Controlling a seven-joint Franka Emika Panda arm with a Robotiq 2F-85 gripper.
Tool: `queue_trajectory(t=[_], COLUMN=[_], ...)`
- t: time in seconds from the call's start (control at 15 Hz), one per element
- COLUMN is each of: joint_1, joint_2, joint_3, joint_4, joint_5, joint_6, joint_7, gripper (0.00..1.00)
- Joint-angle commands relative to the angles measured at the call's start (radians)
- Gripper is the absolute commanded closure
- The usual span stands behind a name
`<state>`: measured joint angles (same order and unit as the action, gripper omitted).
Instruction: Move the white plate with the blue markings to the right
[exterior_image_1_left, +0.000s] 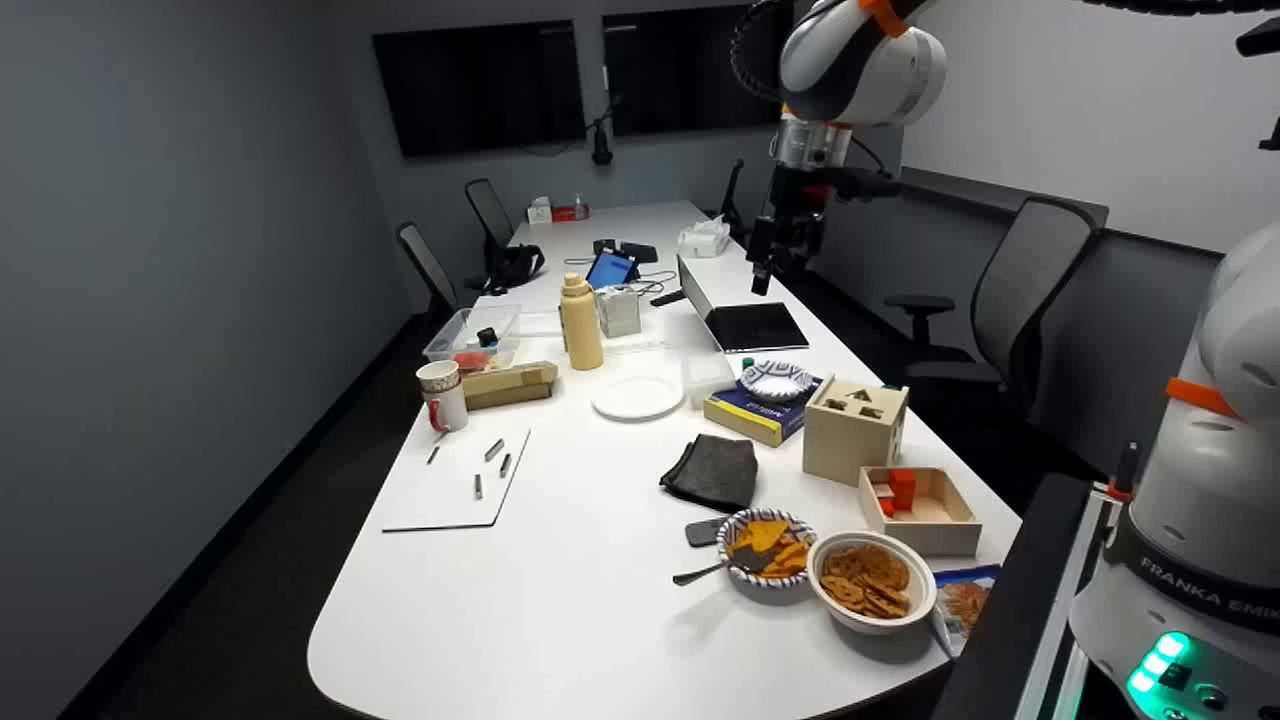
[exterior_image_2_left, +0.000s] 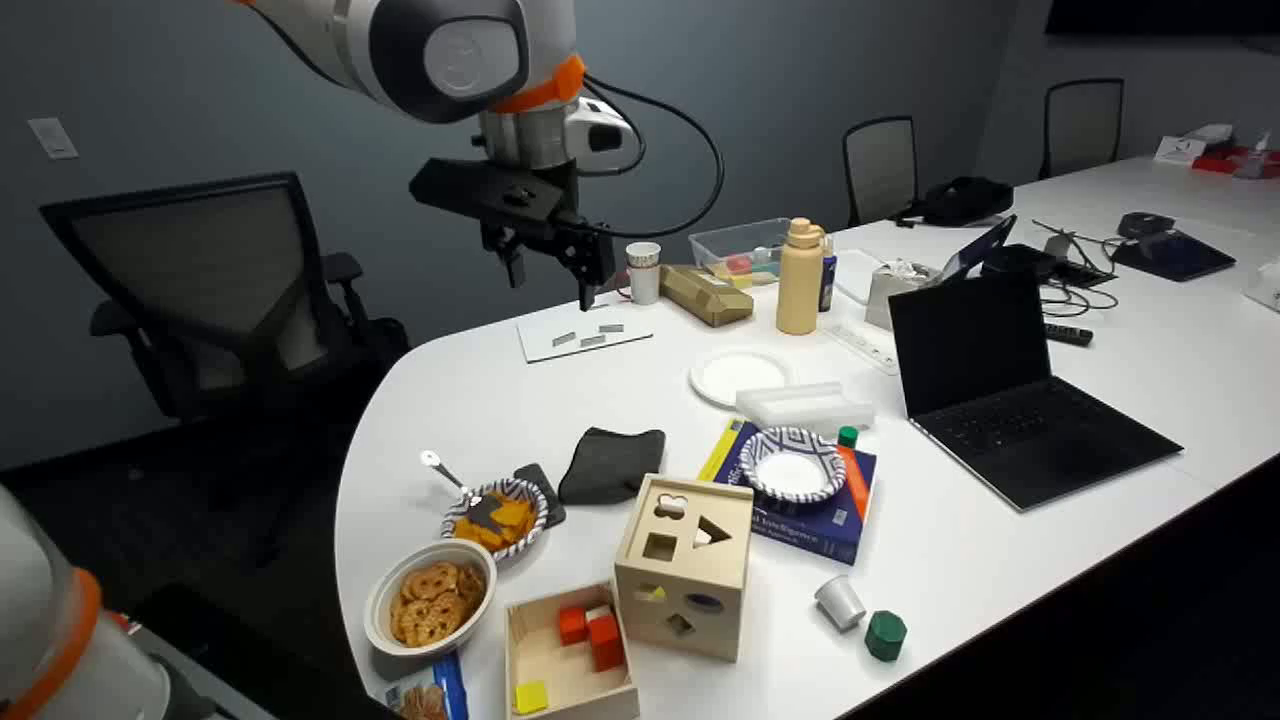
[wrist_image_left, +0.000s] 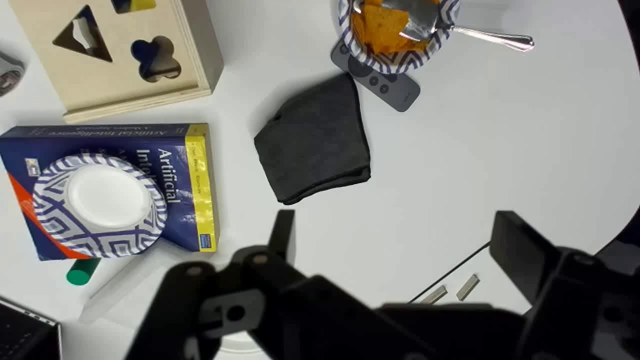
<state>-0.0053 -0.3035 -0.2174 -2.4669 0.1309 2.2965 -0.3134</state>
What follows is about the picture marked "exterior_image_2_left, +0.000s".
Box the black mesh office chair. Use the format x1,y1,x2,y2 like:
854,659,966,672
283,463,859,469
34,166,411,536

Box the dark blue book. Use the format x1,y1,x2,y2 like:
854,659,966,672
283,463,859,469
700,418,877,563

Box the white round plate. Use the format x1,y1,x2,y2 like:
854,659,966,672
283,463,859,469
689,350,791,409

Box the black bag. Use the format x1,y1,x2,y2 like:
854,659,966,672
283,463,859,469
905,177,1011,228

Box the far right office chair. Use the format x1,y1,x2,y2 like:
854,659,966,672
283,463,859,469
1041,77,1124,177

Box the tan plastic bottle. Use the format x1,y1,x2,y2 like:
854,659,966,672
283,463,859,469
774,216,823,337

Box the white bowl with blue pattern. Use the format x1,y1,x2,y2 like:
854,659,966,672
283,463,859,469
738,428,844,504

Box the white paper cup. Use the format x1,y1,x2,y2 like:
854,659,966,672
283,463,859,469
622,238,661,302

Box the silver spoon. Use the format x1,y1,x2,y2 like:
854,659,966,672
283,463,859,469
416,446,479,504

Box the open wooden block box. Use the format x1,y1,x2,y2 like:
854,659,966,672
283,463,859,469
504,583,640,720

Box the green cylinder block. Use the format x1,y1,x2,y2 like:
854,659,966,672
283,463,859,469
864,610,908,665

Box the black tablet case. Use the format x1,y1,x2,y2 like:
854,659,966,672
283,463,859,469
1112,230,1231,283

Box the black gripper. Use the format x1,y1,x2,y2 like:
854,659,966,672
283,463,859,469
409,158,617,311

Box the snack packet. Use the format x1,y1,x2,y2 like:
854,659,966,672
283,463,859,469
385,655,469,720

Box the clear plastic lid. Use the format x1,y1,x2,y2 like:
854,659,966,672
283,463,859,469
735,384,877,431

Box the white bowl of pretzels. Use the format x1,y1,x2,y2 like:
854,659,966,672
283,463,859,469
363,541,495,659

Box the brown rectangular box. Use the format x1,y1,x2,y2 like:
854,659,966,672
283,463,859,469
661,262,750,328

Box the black laptop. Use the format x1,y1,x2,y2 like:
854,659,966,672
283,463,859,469
886,275,1180,512

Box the far left office chair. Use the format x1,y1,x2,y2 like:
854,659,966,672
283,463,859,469
844,117,916,224

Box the wooden shape sorter box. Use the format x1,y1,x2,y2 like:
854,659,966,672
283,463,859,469
617,474,750,659

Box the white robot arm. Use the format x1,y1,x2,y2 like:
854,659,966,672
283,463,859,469
240,0,644,306

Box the clear plastic container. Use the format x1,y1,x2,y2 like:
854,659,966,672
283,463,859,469
689,216,789,288

